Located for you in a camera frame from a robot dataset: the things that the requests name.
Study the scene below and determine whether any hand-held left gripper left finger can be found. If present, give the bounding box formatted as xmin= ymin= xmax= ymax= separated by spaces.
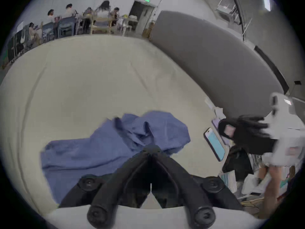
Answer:
xmin=58 ymin=146 xmax=152 ymax=227

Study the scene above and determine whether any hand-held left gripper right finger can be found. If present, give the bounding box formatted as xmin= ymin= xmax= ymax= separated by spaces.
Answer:
xmin=152 ymin=146 xmax=244 ymax=227

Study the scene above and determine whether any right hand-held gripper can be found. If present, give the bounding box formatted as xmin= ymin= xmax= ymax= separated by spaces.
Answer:
xmin=218 ymin=92 xmax=305 ymax=168

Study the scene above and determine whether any blue shirt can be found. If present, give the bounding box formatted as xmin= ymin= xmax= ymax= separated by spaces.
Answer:
xmin=40 ymin=110 xmax=191 ymax=205

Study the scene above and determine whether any person's right forearm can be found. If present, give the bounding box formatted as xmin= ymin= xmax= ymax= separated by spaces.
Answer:
xmin=261 ymin=181 xmax=285 ymax=219

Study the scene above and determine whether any person's right hand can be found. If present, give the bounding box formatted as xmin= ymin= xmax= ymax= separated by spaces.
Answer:
xmin=258 ymin=162 xmax=284 ymax=188

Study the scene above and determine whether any phone with lit screen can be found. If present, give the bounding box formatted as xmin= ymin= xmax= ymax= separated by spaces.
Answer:
xmin=203 ymin=127 xmax=226 ymax=162

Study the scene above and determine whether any black bag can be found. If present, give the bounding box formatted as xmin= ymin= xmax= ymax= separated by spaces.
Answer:
xmin=222 ymin=145 xmax=254 ymax=181

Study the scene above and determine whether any grey padded headboard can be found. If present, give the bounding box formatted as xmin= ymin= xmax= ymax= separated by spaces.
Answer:
xmin=150 ymin=10 xmax=290 ymax=124

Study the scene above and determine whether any bed with beige sheet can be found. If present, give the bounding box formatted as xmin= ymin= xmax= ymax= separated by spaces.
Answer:
xmin=0 ymin=34 xmax=240 ymax=215

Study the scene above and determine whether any row of tables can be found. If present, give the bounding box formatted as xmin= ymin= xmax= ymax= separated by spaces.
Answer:
xmin=7 ymin=14 xmax=134 ymax=57

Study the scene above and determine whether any group of people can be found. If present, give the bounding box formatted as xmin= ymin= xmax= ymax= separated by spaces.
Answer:
xmin=21 ymin=0 xmax=121 ymax=48

